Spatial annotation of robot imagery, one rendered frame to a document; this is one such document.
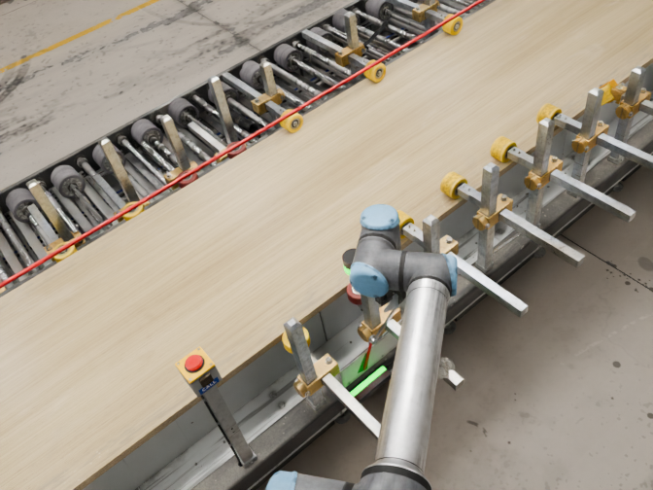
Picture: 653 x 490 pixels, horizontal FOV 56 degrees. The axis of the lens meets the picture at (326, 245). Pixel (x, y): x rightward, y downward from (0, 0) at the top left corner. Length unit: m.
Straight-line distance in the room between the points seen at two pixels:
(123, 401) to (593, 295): 2.11
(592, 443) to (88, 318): 1.90
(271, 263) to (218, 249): 0.21
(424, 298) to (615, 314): 1.86
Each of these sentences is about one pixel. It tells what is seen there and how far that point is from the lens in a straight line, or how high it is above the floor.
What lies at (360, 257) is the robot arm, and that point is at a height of 1.36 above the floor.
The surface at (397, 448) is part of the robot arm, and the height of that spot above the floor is 1.42.
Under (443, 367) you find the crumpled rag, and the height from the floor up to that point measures 0.87.
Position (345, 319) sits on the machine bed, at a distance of 2.15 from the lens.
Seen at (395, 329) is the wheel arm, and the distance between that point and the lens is 1.86.
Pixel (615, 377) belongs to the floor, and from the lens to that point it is 2.87.
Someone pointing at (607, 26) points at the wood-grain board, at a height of 0.90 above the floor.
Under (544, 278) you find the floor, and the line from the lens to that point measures 3.11.
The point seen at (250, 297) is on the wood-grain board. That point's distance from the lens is 1.96.
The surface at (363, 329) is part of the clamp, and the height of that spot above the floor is 0.87.
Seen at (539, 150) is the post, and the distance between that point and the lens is 2.09.
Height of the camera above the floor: 2.40
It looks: 47 degrees down
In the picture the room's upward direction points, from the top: 12 degrees counter-clockwise
